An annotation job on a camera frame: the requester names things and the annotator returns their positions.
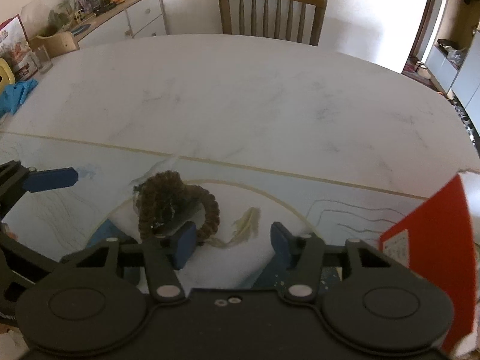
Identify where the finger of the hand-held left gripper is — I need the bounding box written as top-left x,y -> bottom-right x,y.
0,232 -> 67,304
0,160 -> 80,219

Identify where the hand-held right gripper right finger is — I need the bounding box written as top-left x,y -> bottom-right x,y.
271,221 -> 413,303

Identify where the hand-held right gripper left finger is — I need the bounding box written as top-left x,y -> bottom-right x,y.
62,220 -> 198,303

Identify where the brown bead bracelet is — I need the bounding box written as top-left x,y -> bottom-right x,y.
132,172 -> 220,247

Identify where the red cardboard box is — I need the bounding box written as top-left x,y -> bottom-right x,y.
379,174 -> 480,359

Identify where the blue round printed mat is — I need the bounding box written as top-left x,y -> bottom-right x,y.
87,178 -> 341,294

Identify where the blue cloth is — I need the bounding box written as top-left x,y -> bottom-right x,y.
0,79 -> 40,118

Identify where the yellow tissue box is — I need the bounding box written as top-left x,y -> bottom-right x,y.
0,58 -> 17,87

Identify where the drinking glass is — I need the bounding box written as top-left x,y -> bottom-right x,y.
35,45 -> 54,75

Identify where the red printed box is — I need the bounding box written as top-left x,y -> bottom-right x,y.
0,14 -> 40,82

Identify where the wooden curved seat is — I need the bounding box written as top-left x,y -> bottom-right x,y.
30,32 -> 80,59

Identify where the green plant decoration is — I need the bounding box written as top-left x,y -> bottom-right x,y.
46,7 -> 76,37

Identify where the white wooden sideboard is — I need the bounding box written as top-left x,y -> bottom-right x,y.
28,0 -> 168,50

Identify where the patterned door rug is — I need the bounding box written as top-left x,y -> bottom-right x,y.
402,55 -> 433,80

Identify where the row of shoes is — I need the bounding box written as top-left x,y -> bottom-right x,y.
447,93 -> 480,148

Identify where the white bench drawer cabinet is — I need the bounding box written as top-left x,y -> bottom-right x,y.
431,43 -> 469,95

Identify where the clear plastic bag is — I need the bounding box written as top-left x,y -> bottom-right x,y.
448,47 -> 468,65

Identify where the dark bag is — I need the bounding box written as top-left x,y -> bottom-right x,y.
438,38 -> 460,54

